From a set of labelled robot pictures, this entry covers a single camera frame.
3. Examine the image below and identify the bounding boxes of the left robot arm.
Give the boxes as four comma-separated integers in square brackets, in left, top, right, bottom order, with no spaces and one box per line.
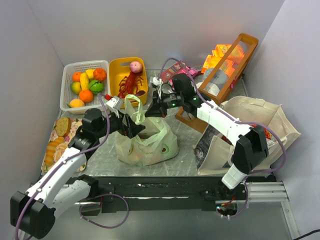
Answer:
[10,108,146,240]

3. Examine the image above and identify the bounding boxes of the large red snack bag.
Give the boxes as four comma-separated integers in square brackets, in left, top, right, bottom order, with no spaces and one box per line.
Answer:
[263,128,273,140]

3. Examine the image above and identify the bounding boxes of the red toy lobster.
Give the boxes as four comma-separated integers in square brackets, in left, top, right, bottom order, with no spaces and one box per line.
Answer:
[115,71,148,99]

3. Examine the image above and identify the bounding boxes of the orange toy pumpkin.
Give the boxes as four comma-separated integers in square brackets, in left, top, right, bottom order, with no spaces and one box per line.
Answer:
[93,68,107,82]

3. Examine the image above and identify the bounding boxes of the light green plastic bag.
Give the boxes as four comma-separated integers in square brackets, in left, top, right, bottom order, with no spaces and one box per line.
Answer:
[115,94,179,167]

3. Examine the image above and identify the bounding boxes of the wooden snack tray box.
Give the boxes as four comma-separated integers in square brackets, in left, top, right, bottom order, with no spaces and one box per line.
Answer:
[174,33,259,133]

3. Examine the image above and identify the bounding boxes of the pink box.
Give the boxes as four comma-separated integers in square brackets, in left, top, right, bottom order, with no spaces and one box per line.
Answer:
[185,67,198,77]

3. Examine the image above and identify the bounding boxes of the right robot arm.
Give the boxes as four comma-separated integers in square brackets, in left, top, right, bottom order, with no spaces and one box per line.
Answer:
[145,73,269,190]

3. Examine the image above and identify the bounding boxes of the yellow plastic bin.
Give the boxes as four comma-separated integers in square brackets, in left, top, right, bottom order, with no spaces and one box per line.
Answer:
[107,57,149,104]

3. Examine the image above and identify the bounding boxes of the toy orange fruit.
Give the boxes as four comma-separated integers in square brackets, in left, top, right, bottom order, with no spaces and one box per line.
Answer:
[78,89,94,103]

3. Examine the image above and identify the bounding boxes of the floral bread tray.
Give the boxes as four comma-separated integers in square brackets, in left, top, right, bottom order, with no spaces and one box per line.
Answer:
[41,118,82,172]

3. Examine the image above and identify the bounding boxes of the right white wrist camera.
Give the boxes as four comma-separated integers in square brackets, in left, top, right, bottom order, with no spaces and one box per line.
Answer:
[149,76,163,91]

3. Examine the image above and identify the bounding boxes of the beige canvas tote bag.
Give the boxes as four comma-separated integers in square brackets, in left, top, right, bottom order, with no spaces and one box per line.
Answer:
[193,96,301,176]

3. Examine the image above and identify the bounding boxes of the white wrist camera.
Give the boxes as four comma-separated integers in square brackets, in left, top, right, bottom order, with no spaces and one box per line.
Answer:
[106,96,124,118]
[149,76,163,91]

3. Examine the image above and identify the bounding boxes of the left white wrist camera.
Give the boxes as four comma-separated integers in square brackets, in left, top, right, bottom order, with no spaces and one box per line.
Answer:
[106,96,124,118]

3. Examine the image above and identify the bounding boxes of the yellow toy corn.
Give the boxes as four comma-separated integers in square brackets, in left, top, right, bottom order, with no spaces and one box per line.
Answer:
[79,72,90,90]

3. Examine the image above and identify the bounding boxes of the white plastic fruit basket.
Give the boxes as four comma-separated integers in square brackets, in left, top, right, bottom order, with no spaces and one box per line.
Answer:
[59,60,110,115]

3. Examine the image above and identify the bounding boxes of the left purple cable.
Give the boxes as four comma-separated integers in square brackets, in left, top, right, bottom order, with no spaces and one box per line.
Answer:
[13,92,130,240]

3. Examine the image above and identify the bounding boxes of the yellow toy mango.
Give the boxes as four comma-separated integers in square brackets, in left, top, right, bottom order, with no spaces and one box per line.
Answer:
[68,98,85,108]

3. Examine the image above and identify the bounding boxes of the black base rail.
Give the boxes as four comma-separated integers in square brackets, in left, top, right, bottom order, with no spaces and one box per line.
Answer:
[79,175,289,213]

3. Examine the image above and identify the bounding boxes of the pink toy onion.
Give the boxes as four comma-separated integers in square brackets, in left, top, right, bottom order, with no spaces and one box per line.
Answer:
[129,61,143,74]

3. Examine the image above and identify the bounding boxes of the dark red box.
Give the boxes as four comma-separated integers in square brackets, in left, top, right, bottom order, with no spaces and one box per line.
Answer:
[160,61,187,83]

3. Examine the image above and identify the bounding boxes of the orange cracker boxes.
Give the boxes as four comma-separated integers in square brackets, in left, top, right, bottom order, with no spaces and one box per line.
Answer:
[201,44,245,78]

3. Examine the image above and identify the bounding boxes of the toy bread slice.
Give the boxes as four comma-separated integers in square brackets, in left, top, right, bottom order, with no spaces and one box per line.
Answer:
[55,117,72,137]

